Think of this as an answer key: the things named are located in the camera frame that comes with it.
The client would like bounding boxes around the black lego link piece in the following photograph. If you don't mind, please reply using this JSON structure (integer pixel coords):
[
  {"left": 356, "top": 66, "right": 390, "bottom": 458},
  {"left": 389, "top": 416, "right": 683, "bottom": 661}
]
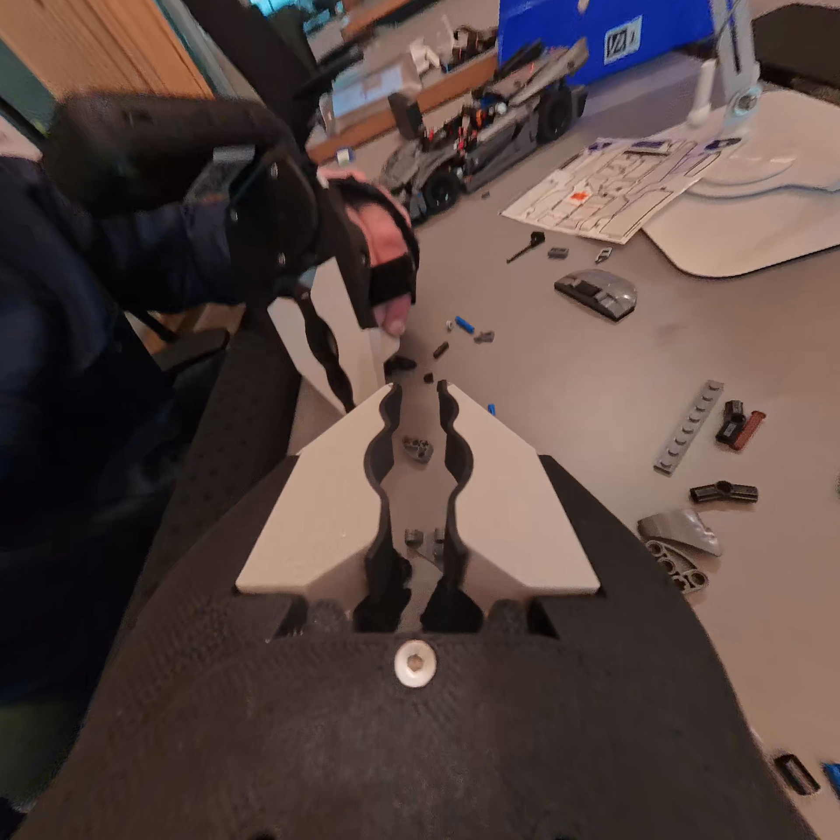
[{"left": 773, "top": 752, "right": 823, "bottom": 797}]

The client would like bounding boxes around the long grey lego plate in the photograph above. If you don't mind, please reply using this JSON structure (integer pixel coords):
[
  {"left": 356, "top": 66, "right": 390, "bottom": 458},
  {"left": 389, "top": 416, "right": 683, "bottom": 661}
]
[{"left": 653, "top": 380, "right": 725, "bottom": 476}]

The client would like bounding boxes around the black angled lego connector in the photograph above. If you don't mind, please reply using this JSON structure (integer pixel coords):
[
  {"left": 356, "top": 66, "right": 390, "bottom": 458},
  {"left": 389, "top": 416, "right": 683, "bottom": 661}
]
[{"left": 689, "top": 480, "right": 760, "bottom": 505}]

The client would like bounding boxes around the white sticker sheet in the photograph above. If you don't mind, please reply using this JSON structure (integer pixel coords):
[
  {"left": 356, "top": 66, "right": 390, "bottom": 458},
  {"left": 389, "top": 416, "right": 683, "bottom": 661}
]
[{"left": 499, "top": 136, "right": 721, "bottom": 245}]

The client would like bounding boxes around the person's left forearm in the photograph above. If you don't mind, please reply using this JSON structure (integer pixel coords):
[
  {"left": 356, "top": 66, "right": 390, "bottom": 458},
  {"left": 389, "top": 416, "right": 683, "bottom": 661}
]
[{"left": 0, "top": 154, "right": 263, "bottom": 329}]

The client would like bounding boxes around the wooden cabinet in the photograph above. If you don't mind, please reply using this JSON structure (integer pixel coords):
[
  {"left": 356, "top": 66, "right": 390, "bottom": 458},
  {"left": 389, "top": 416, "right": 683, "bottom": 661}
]
[{"left": 0, "top": 0, "right": 217, "bottom": 126}]

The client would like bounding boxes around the grey lego car model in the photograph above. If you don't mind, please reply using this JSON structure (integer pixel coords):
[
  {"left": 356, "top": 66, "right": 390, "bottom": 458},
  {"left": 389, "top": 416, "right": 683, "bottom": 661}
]
[{"left": 377, "top": 38, "right": 589, "bottom": 222}]

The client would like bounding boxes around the blue plastic bin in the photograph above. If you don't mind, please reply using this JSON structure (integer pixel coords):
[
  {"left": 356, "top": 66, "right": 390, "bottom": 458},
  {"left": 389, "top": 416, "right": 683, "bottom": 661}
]
[{"left": 496, "top": 0, "right": 718, "bottom": 88}]

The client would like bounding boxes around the grey curved lego liftarm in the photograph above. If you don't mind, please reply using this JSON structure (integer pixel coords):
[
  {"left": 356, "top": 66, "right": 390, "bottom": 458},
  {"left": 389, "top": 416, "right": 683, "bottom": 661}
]
[{"left": 644, "top": 538, "right": 711, "bottom": 597}]

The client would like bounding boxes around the black office chair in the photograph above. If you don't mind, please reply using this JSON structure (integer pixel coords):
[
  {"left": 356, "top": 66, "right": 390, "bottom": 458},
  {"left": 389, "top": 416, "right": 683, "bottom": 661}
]
[{"left": 180, "top": 0, "right": 365, "bottom": 155}]

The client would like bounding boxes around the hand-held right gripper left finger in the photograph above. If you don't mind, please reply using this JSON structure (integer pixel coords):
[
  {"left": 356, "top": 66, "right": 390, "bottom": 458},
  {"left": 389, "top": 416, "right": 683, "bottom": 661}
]
[{"left": 235, "top": 384, "right": 413, "bottom": 621}]

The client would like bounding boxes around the person's torso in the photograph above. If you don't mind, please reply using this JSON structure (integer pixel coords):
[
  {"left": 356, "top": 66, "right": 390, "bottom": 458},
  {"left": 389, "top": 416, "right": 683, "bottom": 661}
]
[{"left": 0, "top": 308, "right": 198, "bottom": 723}]

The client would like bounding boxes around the silver curved lego panel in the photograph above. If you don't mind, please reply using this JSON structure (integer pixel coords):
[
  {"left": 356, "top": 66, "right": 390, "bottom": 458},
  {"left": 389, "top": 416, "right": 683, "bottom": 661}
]
[{"left": 637, "top": 508, "right": 723, "bottom": 559}]

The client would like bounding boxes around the grey curved lego panel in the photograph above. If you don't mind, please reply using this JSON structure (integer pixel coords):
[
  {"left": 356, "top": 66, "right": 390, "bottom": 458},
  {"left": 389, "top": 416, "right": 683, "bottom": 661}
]
[{"left": 554, "top": 268, "right": 639, "bottom": 323}]

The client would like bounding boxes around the black perforated board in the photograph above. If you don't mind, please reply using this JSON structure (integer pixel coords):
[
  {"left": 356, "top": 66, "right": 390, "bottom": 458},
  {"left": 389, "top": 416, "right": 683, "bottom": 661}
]
[{"left": 121, "top": 315, "right": 304, "bottom": 644}]

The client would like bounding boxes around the pile of loose lego pieces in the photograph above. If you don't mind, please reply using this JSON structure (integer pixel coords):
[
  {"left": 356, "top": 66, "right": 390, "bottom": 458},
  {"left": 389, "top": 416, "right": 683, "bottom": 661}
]
[{"left": 407, "top": 23, "right": 500, "bottom": 73}]

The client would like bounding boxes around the white magnifier stand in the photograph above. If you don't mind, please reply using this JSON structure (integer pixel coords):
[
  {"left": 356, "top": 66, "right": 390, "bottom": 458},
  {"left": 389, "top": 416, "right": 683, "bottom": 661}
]
[{"left": 640, "top": 0, "right": 840, "bottom": 278}]

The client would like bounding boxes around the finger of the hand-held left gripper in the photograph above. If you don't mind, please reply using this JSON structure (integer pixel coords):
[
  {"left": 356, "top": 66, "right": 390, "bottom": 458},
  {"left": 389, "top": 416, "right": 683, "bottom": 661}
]
[
  {"left": 314, "top": 259, "right": 403, "bottom": 398},
  {"left": 268, "top": 289, "right": 357, "bottom": 416}
]

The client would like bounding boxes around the clear plastic bag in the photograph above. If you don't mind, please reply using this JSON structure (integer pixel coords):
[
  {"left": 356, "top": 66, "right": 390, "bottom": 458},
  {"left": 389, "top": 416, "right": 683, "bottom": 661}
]
[{"left": 328, "top": 62, "right": 421, "bottom": 122}]

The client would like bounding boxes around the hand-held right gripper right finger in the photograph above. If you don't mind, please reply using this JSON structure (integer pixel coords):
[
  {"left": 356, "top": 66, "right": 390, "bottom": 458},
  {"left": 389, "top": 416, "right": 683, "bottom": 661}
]
[{"left": 423, "top": 381, "right": 601, "bottom": 621}]

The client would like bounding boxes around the person's left hand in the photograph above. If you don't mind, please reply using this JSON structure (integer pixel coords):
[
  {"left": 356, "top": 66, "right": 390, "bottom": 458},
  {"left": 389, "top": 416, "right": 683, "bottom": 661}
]
[{"left": 318, "top": 167, "right": 417, "bottom": 337}]

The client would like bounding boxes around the black and brown lego connector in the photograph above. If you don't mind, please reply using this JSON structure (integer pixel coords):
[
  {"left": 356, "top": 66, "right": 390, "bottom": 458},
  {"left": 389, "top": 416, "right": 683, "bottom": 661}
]
[{"left": 714, "top": 399, "right": 767, "bottom": 452}]

